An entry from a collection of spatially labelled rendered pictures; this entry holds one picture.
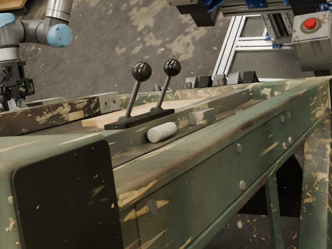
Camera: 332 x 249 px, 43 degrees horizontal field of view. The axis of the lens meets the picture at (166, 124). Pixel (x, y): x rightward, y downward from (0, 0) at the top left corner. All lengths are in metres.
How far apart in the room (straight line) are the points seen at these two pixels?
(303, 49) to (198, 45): 1.56
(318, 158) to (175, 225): 0.99
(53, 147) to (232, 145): 0.33
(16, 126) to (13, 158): 1.02
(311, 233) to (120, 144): 0.72
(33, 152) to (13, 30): 1.20
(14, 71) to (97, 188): 1.16
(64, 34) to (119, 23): 2.19
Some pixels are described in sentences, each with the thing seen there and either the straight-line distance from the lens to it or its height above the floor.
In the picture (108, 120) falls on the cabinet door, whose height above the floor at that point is 1.21.
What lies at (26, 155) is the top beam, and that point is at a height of 1.86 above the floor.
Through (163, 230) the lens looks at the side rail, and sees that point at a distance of 0.41.
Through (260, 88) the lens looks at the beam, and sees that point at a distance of 1.42.
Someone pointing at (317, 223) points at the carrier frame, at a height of 0.79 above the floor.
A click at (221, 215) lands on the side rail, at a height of 1.55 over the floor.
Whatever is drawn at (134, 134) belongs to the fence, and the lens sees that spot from 0.80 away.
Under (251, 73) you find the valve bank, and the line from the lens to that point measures 1.65.
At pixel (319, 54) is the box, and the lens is 1.51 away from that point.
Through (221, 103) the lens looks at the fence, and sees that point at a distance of 1.19.
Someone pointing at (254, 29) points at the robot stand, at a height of 0.21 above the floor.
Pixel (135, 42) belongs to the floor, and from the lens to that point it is 3.31.
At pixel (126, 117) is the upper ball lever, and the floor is 1.46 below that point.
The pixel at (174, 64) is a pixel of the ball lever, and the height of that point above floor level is 1.43.
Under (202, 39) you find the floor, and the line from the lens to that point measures 2.99.
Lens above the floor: 2.02
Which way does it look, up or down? 49 degrees down
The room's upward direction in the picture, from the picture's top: 43 degrees counter-clockwise
